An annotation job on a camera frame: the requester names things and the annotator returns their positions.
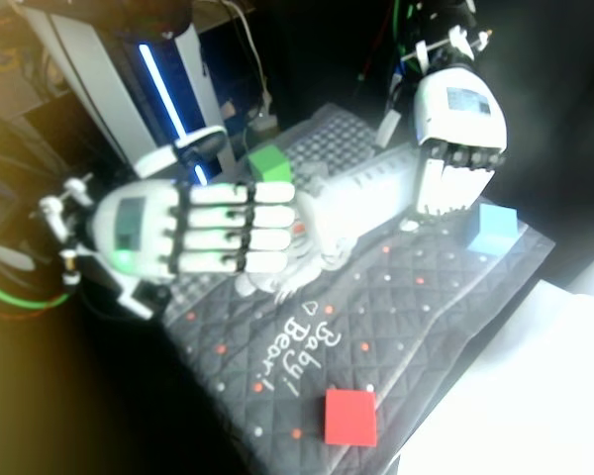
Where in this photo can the white black wrist camera mount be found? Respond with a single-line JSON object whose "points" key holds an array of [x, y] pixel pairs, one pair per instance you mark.
{"points": [[141, 297]]}

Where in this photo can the large clear plastic syringe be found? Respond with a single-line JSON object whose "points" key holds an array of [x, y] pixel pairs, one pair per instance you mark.
{"points": [[366, 193]]}

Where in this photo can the red cube block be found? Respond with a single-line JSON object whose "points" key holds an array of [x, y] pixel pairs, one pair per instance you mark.
{"points": [[350, 418]]}

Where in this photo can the grey quilt with bear print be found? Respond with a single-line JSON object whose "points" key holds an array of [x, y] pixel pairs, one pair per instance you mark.
{"points": [[376, 307]]}

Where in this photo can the green cube block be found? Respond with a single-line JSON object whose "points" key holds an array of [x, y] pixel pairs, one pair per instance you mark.
{"points": [[269, 165]]}

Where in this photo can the white robot body column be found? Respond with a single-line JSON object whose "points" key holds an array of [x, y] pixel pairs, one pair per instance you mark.
{"points": [[104, 84]]}

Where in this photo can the blue cube block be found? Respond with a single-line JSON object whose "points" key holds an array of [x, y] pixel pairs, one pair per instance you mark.
{"points": [[492, 230]]}

